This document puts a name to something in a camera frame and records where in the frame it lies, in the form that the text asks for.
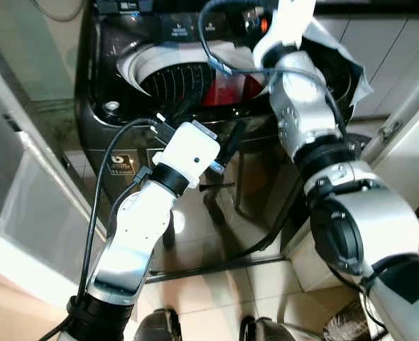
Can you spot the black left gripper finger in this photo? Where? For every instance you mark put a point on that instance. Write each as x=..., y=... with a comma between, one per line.
x=234, y=145
x=184, y=111

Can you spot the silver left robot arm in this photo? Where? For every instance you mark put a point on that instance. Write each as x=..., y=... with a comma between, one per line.
x=135, y=234

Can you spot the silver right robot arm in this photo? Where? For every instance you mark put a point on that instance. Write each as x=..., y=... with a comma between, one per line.
x=305, y=106

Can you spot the dark grey top-load washing machine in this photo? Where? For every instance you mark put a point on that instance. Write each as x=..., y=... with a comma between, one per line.
x=252, y=213

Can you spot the red garment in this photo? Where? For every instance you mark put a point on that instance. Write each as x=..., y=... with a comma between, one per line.
x=227, y=92

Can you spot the white plastic film sheet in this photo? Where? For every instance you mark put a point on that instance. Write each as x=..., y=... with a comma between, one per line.
x=351, y=64

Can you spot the grey cabinet with dark counter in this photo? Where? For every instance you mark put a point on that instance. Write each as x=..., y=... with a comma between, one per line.
x=394, y=64

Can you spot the dark left robot foot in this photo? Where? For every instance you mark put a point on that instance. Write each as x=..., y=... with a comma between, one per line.
x=158, y=327

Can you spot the dark robot foot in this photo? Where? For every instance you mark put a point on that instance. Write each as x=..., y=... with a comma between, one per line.
x=158, y=327
x=270, y=330

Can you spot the dark right robot foot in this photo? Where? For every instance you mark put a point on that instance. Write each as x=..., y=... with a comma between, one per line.
x=270, y=330

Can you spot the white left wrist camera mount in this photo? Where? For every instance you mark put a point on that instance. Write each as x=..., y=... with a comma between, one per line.
x=189, y=150

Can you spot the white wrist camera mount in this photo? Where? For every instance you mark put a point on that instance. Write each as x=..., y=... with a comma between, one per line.
x=289, y=25
x=189, y=150

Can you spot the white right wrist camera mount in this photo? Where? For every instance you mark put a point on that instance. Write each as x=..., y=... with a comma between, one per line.
x=289, y=25

